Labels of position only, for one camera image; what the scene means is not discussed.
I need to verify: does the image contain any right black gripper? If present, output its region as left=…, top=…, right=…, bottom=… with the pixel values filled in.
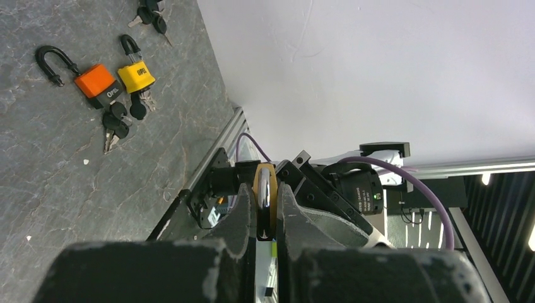
left=276, top=152, right=374, bottom=247

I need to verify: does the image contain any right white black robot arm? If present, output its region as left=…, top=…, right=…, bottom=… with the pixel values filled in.
left=275, top=141, right=413, bottom=247

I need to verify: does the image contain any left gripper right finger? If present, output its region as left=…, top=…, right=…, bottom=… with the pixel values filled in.
left=277, top=184, right=490, bottom=302

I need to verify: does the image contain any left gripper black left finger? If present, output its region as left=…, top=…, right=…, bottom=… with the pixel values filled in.
left=33, top=185, right=256, bottom=302

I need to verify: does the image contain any black-head key set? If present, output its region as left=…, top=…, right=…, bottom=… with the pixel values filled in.
left=127, top=0, right=173, bottom=47

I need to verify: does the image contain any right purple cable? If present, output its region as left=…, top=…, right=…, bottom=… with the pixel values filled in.
left=336, top=156, right=456, bottom=251

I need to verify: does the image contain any small brass padlock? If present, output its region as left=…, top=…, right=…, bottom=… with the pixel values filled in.
left=252, top=163, right=278, bottom=241

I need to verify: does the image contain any orange black padlock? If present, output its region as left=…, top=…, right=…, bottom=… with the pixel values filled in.
left=35, top=45, right=124, bottom=109

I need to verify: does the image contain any yellow black padlock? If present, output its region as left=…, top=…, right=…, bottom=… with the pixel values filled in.
left=116, top=34, right=158, bottom=121

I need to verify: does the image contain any black-head key bunch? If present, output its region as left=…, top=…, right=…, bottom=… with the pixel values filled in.
left=102, top=102, right=132, bottom=154

